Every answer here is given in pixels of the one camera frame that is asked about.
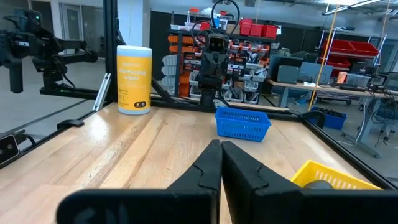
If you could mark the silver aluminium bar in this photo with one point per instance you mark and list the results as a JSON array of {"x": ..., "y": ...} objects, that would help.
[{"x": 102, "y": 91}]

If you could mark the black background robot arm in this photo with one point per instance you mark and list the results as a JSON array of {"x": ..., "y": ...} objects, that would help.
[{"x": 37, "y": 46}]

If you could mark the yellow plastic basket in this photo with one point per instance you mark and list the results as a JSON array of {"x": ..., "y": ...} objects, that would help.
[{"x": 329, "y": 174}]

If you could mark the red storage bin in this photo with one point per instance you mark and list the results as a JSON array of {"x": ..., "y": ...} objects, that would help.
[
  {"x": 257, "y": 30},
  {"x": 270, "y": 31},
  {"x": 339, "y": 46},
  {"x": 245, "y": 28},
  {"x": 365, "y": 48}
]

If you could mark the black aluminium table frame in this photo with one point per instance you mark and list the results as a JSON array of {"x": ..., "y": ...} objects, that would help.
[{"x": 110, "y": 46}]

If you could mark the grey monitor back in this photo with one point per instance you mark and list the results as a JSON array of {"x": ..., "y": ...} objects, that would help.
[{"x": 315, "y": 73}]

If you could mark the grey equipment case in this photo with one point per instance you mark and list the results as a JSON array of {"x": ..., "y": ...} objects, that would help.
[{"x": 287, "y": 74}]

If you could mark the shelf with orange white bins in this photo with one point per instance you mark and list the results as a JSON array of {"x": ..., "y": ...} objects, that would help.
[{"x": 183, "y": 62}]

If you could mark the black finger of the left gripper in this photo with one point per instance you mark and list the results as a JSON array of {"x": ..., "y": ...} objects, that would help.
[
  {"x": 215, "y": 83},
  {"x": 207, "y": 83}
]

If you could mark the blue plastic basket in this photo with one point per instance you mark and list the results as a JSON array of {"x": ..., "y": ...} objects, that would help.
[{"x": 242, "y": 126}]

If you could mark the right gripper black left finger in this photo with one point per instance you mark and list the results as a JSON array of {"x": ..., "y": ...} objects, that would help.
[{"x": 199, "y": 186}]

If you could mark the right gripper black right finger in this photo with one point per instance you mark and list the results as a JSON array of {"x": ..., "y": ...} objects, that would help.
[{"x": 248, "y": 186}]

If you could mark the wooden desk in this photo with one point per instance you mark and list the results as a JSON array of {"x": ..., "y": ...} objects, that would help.
[{"x": 311, "y": 87}]

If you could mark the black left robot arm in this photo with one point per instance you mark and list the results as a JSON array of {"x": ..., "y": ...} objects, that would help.
[{"x": 208, "y": 99}]

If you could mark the yellow disinfecting wipes canister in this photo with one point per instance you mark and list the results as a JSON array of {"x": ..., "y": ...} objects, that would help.
[{"x": 134, "y": 77}]

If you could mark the ceiling light strip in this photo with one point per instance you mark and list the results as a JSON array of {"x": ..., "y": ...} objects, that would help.
[{"x": 351, "y": 7}]

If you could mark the black frame clamp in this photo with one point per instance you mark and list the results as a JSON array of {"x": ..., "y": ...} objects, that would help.
[{"x": 70, "y": 124}]

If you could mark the black table-level camera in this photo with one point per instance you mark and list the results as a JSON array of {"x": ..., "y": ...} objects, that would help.
[{"x": 7, "y": 149}]

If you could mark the blue floor bin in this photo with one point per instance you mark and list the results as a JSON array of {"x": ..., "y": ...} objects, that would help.
[{"x": 334, "y": 120}]

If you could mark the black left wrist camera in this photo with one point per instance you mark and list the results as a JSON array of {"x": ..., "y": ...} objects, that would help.
[{"x": 216, "y": 43}]

